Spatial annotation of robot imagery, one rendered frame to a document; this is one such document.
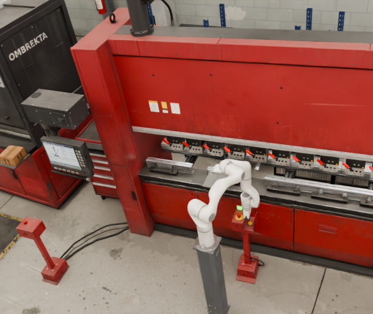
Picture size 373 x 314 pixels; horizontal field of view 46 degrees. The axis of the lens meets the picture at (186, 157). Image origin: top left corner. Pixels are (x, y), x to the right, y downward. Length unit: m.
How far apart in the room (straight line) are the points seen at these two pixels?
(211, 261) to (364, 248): 1.47
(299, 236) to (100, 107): 2.21
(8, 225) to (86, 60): 2.77
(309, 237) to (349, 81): 1.64
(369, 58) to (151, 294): 2.94
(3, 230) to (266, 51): 3.90
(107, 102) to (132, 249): 1.81
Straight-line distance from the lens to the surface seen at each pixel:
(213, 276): 3.75
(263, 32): 3.46
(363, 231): 4.15
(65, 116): 3.69
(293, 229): 4.30
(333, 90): 3.38
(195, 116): 3.82
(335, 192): 4.02
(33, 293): 5.02
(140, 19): 3.65
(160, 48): 3.57
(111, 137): 4.13
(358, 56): 3.21
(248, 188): 3.56
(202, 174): 4.30
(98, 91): 3.86
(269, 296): 4.42
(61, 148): 3.97
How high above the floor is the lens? 3.73
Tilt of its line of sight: 39 degrees down
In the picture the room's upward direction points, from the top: 10 degrees counter-clockwise
